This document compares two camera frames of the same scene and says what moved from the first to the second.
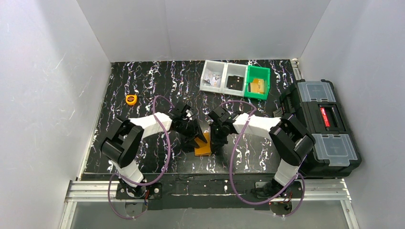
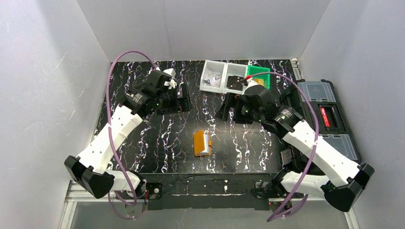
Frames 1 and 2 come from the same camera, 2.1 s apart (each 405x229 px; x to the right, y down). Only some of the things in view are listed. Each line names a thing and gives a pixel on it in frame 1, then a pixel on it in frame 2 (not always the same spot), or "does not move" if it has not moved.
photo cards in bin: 211,79 does not move
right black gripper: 218,135 -> 229,109
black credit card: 235,82 does not move
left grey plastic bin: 213,77 does not move
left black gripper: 192,133 -> 184,98
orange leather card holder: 205,148 does not move
